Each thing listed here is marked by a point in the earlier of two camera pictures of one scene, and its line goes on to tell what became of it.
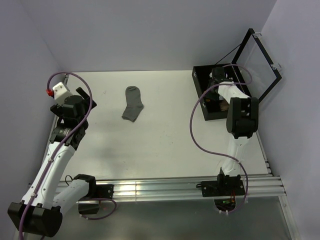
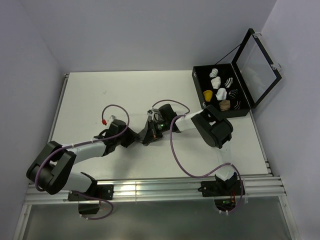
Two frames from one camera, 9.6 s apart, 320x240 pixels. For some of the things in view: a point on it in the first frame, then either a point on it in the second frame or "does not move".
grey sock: (134, 105) -> (142, 133)
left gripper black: (86, 99) -> (131, 135)
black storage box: (207, 79) does not move
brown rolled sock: (224, 106) does not move
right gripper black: (212, 97) -> (152, 133)
